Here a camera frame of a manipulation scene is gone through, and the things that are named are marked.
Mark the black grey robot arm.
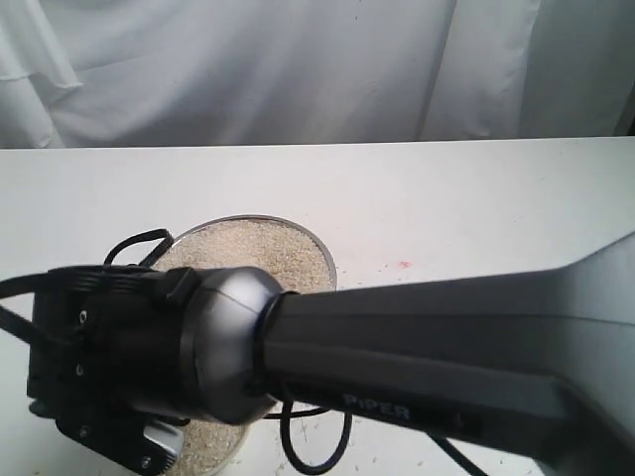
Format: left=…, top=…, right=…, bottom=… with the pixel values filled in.
left=27, top=236, right=634, bottom=475

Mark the rice in metal tray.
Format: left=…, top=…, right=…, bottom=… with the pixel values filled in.
left=151, top=220, right=332, bottom=294

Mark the white ceramic bowl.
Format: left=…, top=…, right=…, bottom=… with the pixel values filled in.
left=199, top=422, right=248, bottom=475

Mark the rice in white bowl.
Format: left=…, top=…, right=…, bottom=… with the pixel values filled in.
left=166, top=420, right=248, bottom=476

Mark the black camera cable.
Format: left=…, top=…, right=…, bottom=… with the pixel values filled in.
left=0, top=227, right=480, bottom=475

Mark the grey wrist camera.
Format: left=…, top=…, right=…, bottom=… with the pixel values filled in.
left=144, top=420, right=185, bottom=471

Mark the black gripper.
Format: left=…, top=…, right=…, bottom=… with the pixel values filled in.
left=27, top=266, right=198, bottom=469

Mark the round metal tray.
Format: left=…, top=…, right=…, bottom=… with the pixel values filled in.
left=148, top=212, right=340, bottom=298

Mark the white backdrop curtain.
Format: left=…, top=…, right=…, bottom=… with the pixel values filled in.
left=1, top=1, right=634, bottom=149

